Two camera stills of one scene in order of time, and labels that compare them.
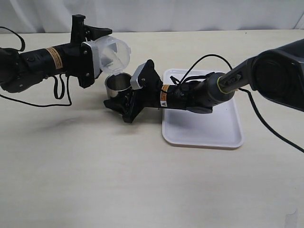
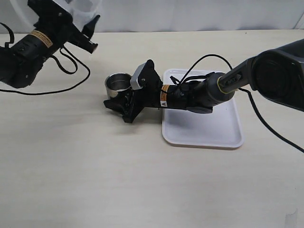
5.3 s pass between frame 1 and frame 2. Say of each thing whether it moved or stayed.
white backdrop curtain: stayed
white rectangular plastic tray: stayed
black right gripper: stayed
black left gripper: moved
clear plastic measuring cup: moved
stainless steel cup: stayed
